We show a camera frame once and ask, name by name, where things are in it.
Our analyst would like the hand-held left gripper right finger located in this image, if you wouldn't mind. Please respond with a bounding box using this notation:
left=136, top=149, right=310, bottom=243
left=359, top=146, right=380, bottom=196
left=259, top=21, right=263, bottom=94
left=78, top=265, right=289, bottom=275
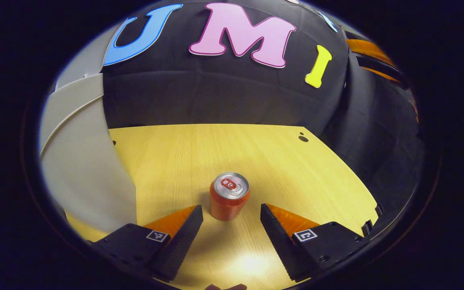
left=261, top=203, right=371, bottom=282

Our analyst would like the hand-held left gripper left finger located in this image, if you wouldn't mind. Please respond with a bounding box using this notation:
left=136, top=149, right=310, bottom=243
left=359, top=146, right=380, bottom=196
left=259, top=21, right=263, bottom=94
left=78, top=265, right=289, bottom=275
left=91, top=205, right=204, bottom=282

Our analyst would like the red pop can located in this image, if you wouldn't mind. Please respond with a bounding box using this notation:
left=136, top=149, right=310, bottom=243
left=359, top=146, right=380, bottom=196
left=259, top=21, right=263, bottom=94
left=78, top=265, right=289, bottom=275
left=210, top=172, right=251, bottom=221

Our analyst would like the white desktop garbage bin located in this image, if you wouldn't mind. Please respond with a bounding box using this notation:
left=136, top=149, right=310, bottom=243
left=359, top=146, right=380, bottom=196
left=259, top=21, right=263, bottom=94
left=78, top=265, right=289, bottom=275
left=39, top=72, right=138, bottom=234

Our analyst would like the wooden desktop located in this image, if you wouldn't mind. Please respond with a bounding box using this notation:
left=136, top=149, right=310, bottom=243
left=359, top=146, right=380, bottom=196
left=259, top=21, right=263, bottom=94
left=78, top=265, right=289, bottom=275
left=66, top=124, right=379, bottom=290

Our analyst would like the black backdrop cloth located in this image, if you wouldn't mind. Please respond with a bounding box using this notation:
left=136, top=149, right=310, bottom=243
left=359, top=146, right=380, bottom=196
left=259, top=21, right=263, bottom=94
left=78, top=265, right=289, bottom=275
left=55, top=0, right=426, bottom=238

